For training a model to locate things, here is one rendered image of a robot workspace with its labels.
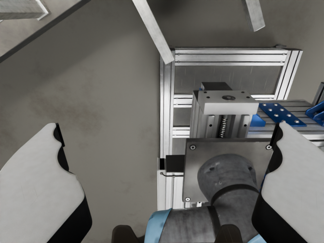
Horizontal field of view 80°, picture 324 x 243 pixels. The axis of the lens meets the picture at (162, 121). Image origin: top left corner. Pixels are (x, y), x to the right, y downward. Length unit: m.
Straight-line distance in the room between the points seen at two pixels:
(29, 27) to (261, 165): 0.84
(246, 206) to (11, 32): 0.87
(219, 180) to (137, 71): 1.14
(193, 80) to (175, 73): 0.13
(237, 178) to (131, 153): 1.44
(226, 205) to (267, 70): 1.10
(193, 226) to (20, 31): 0.79
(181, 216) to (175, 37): 1.21
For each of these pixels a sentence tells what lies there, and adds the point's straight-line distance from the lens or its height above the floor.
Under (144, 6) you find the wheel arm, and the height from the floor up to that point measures 0.86.
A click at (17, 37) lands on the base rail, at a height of 0.70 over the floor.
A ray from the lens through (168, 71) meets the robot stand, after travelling 1.24.
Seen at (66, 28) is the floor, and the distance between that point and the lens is 1.56.
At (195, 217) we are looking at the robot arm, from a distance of 0.42.
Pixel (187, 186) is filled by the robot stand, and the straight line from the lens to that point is 0.59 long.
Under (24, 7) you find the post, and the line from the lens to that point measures 0.71.
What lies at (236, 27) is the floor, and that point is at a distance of 1.52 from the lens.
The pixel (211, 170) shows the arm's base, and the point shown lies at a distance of 0.52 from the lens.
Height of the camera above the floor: 1.43
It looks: 61 degrees down
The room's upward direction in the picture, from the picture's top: 179 degrees clockwise
